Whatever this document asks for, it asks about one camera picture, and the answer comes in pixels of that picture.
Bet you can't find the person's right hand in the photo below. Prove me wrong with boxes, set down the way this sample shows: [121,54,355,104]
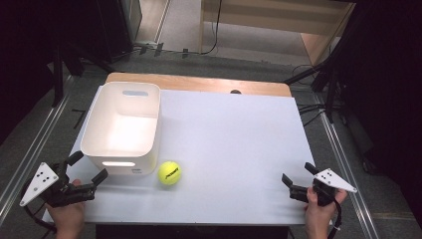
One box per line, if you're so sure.
[304,186,349,239]

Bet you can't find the black tripod stand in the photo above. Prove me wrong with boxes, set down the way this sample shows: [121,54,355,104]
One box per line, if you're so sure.
[284,39,347,124]

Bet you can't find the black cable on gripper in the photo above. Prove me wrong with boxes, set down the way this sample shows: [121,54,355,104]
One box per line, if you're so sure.
[326,198,343,239]
[20,185,58,234]

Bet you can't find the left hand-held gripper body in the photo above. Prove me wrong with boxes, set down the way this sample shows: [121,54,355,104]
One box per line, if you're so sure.
[19,160,98,209]

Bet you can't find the black metal stand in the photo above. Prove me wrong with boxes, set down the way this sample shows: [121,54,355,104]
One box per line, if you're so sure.
[51,46,68,108]

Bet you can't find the metal floor rail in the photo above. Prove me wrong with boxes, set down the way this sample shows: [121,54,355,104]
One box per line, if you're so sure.
[313,94,381,239]
[0,77,76,217]

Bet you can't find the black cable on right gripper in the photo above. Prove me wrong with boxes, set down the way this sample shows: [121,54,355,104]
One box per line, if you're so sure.
[326,198,343,239]

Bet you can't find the person's left hand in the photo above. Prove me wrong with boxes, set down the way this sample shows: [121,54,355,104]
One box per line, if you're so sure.
[44,178,87,239]

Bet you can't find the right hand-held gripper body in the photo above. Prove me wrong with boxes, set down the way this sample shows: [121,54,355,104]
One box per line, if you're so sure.
[289,167,359,207]

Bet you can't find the light wooden furniture frame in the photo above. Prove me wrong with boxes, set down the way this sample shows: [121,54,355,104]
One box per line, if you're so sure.
[198,0,356,67]

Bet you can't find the black floor cables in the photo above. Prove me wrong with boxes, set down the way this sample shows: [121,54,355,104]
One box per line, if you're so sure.
[291,64,327,127]

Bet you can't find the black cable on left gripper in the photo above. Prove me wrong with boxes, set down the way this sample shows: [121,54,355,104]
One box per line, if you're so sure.
[20,185,58,234]

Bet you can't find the black hanging cable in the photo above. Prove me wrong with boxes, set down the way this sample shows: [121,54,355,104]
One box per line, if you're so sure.
[155,0,223,57]

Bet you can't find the yellow tennis ball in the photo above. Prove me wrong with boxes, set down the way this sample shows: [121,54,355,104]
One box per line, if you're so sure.
[156,160,182,186]

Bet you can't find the white table cover sheet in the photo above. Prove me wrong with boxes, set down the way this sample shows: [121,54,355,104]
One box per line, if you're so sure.
[42,87,317,227]

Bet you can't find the dark cabinet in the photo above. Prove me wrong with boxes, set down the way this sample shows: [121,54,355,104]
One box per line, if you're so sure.
[94,0,143,63]

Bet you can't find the white plastic storage bin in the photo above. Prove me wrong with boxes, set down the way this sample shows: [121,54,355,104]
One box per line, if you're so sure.
[80,81,162,176]

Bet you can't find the wooden table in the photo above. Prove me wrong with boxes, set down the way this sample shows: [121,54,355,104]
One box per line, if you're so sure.
[105,72,293,99]

